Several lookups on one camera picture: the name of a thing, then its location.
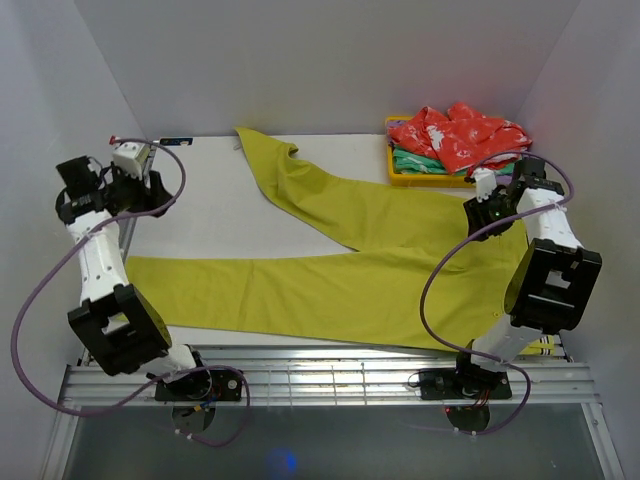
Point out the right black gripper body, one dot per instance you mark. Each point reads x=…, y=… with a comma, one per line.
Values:
x=497, y=208

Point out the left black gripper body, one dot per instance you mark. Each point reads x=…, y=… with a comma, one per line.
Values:
x=128, y=193

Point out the yellow-green trousers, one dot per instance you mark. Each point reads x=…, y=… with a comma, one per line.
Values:
x=407, y=277

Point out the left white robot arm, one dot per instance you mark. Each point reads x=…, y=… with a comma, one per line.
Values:
x=118, y=326

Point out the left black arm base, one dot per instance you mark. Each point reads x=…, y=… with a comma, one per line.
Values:
x=218, y=384

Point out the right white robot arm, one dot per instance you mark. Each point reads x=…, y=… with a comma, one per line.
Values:
x=550, y=288

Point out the blue label sticker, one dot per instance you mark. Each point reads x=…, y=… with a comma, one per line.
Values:
x=176, y=141

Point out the red white patterned garment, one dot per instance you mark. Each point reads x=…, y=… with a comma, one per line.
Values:
x=459, y=138

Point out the yellow plastic tray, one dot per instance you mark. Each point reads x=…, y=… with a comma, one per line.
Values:
x=424, y=180

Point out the green folded garment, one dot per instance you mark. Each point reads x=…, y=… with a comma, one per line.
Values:
x=405, y=162

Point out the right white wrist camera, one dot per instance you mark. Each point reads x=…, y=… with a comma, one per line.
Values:
x=485, y=183

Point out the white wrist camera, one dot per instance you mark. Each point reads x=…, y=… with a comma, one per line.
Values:
x=485, y=183
x=129, y=159

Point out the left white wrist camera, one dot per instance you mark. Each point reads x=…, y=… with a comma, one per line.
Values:
x=129, y=159

